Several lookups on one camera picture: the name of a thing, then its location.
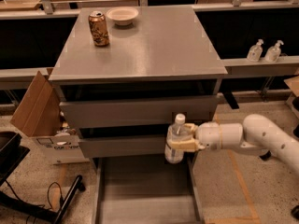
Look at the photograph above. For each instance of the clear plastic water bottle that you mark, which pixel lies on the clear plastic water bottle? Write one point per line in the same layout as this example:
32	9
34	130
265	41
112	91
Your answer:
178	131

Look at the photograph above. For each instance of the grey drawer cabinet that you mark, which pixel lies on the grey drawer cabinet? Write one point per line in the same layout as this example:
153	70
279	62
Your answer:
121	98

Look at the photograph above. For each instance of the grey middle drawer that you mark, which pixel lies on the grey middle drawer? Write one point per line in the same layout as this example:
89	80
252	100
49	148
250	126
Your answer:
122	146

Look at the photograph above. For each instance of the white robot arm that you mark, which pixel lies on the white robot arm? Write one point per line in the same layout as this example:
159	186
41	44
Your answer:
256	135

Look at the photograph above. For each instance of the right hand sanitizer bottle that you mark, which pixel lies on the right hand sanitizer bottle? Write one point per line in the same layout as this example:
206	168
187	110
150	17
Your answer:
273	52

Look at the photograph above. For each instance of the open cardboard box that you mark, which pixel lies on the open cardboard box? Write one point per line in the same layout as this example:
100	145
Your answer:
40	118

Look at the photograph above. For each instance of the black stand with bin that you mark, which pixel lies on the black stand with bin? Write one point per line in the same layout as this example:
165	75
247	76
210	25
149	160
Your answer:
34	193

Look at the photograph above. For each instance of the hand sanitizer bottle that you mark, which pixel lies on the hand sanitizer bottle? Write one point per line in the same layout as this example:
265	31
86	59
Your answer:
273	52
255	51

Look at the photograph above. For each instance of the gold soda can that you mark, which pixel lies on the gold soda can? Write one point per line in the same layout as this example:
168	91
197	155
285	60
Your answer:
98	28

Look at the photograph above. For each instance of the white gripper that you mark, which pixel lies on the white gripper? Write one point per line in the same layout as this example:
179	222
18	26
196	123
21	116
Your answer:
207	134

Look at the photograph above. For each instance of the grey open bottom drawer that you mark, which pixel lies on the grey open bottom drawer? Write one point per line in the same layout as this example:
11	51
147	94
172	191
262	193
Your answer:
146	190

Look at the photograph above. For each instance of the grey top drawer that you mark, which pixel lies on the grey top drawer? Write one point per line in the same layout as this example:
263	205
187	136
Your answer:
114	113

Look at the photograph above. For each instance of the left hand sanitizer bottle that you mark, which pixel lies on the left hand sanitizer bottle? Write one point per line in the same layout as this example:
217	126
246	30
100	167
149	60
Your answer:
255	51

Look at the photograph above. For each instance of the white ceramic bowl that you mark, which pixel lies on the white ceramic bowl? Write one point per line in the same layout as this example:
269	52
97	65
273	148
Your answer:
122	16

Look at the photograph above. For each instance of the grey metal railing shelf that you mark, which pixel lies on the grey metal railing shelf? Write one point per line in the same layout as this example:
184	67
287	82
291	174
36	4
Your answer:
255	66

